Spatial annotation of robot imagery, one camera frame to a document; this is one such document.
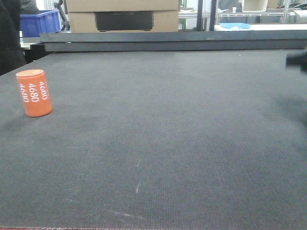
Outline black blurred gripper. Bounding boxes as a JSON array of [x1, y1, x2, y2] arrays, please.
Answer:
[[285, 50, 307, 72]]

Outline cardboard box with black label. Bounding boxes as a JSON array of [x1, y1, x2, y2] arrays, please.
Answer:
[[66, 0, 179, 33]]

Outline blue tray on far table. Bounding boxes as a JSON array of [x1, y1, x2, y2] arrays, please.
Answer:
[[220, 23, 251, 31]]

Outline blue crate in background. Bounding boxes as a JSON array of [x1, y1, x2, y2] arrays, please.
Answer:
[[20, 10, 60, 37]]

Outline black table mat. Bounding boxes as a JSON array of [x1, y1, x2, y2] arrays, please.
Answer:
[[0, 50, 307, 230]]

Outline person in black clothing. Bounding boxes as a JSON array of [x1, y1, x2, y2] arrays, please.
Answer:
[[0, 0, 39, 75]]

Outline orange cylinder marked 4680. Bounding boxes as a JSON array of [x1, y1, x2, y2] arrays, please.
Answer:
[[16, 69, 52, 117]]

